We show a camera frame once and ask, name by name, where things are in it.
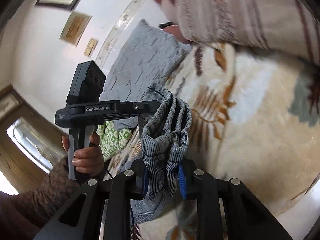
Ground grey quilted pillow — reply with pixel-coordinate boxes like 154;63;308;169
99;18;193;131

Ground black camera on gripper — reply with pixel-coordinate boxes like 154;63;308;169
66;61;106;105

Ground green white patterned quilt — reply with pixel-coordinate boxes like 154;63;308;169
96;121;133;162

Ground striped beige brown pillow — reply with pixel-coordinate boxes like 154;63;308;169
175;0;319;64

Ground medium framed picture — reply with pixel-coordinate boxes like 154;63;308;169
60;12;92;46

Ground wooden door frame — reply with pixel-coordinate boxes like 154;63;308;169
0;85;66;195

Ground small framed picture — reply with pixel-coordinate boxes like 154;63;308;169
84;38;98;57

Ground floral beige fleece blanket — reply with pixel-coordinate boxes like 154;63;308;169
98;41;320;240

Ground person's left forearm sleeve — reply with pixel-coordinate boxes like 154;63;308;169
1;157;81;239

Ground person's left hand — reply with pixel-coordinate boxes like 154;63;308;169
71;133;104;180

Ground grey denim pants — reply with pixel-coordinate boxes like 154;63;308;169
131;83;193;224

